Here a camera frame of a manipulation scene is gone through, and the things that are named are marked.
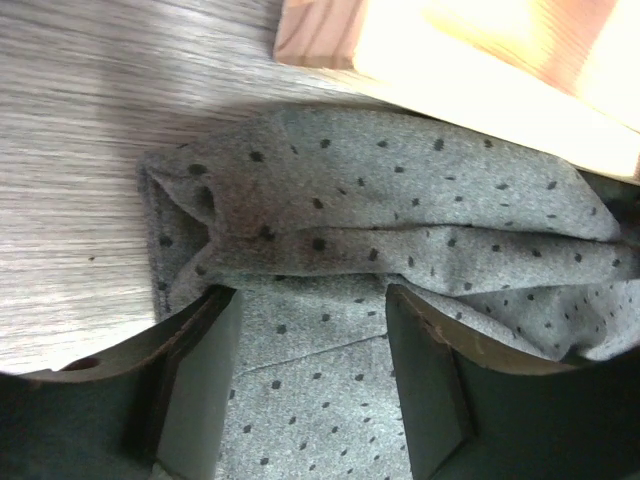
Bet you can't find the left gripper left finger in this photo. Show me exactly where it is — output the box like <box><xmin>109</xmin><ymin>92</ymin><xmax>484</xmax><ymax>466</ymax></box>
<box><xmin>1</xmin><ymin>287</ymin><xmax>242</xmax><ymax>479</ymax></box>

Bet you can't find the grey dotted garment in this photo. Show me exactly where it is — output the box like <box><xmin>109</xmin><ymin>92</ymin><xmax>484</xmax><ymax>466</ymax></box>
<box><xmin>138</xmin><ymin>107</ymin><xmax>639</xmax><ymax>479</ymax></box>

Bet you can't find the wooden clothes rack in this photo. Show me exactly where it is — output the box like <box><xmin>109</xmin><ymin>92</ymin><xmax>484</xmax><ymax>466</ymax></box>
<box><xmin>273</xmin><ymin>1</ymin><xmax>639</xmax><ymax>184</ymax></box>

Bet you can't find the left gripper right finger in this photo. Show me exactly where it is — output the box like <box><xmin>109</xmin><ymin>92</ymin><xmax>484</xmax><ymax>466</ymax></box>
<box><xmin>386</xmin><ymin>284</ymin><xmax>639</xmax><ymax>479</ymax></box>

